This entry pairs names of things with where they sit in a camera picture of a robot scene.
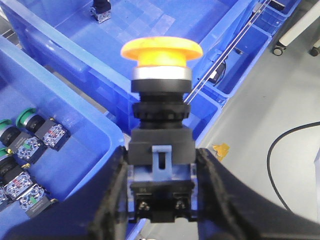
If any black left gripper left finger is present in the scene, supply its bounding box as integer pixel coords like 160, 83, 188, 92
3, 146, 128, 240

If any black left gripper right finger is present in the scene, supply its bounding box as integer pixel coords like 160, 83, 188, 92
196, 148, 320, 240

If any yellow mushroom push button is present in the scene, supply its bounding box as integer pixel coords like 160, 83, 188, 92
120, 36, 203, 223

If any yellow tape floor marker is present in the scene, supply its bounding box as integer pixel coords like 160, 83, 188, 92
212, 143, 230, 162

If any lower black push button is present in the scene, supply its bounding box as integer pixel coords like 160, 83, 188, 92
0, 183, 58, 218

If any green push button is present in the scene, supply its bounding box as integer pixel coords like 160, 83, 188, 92
0, 119, 47, 164
0, 147, 34, 201

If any small blue parts bin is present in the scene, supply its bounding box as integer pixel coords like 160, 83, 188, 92
184, 0, 299, 132

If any left blue plastic crate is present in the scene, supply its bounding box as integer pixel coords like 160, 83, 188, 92
0, 34, 148, 240

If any blue plastic crate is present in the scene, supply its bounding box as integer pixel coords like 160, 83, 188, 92
0, 34, 148, 240
0, 0, 255, 133

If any white wheeled cart leg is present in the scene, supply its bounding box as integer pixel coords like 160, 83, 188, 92
272, 0, 320, 56

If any right blue plastic crate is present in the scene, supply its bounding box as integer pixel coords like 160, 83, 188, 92
0, 0, 255, 133

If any black cable on floor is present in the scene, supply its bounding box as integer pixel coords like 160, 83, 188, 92
266, 121, 320, 212

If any green push button switch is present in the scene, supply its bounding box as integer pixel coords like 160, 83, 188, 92
15, 107, 71, 151

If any black push button switch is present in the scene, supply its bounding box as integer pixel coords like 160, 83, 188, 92
90, 0, 112, 24

